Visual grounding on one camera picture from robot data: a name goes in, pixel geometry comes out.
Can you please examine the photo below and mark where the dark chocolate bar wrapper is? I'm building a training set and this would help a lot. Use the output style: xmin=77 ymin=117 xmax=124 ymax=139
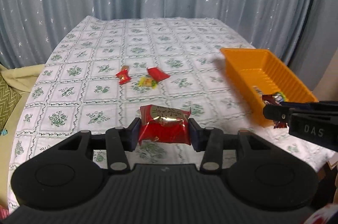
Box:
xmin=262 ymin=92 xmax=287 ymax=129

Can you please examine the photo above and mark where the red gold snack packet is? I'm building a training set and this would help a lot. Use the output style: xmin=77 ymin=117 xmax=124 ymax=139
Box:
xmin=138 ymin=104 xmax=191 ymax=145

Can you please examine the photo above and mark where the small red candy packet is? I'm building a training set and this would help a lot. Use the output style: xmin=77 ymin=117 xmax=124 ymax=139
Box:
xmin=116 ymin=65 xmax=131 ymax=85

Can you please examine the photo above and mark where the orange plastic tray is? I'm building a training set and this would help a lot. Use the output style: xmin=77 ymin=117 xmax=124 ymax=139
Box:
xmin=220 ymin=48 xmax=318 ymax=127

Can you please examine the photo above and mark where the yellow green candy packet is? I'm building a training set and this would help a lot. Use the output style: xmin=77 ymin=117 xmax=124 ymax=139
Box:
xmin=138 ymin=76 xmax=158 ymax=88

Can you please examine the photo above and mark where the floral white tablecloth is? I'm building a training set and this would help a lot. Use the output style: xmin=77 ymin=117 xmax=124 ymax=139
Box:
xmin=7 ymin=15 xmax=338 ymax=214

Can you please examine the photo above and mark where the green zigzag cushion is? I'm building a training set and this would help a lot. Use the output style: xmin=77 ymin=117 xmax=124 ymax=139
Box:
xmin=0 ymin=76 xmax=21 ymax=131

